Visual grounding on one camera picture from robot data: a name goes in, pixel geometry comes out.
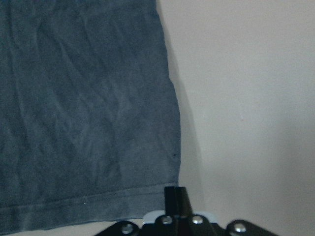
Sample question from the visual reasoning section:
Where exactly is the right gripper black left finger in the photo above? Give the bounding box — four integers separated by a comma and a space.
97, 187, 178, 236

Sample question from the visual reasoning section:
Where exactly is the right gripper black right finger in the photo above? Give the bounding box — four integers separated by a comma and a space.
176, 187, 275, 236

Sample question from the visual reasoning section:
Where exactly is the black t-shirt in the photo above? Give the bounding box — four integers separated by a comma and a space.
0, 0, 181, 235

